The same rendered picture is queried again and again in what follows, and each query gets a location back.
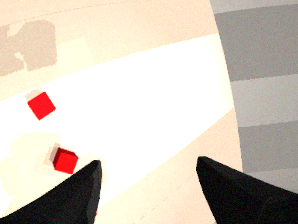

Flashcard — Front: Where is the red cube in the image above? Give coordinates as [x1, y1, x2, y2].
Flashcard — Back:
[28, 92, 56, 120]
[52, 148, 78, 175]

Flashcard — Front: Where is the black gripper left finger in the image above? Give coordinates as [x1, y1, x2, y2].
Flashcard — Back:
[0, 160, 102, 224]

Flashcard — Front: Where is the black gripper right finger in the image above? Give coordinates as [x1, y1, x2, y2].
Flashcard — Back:
[196, 156, 298, 224]

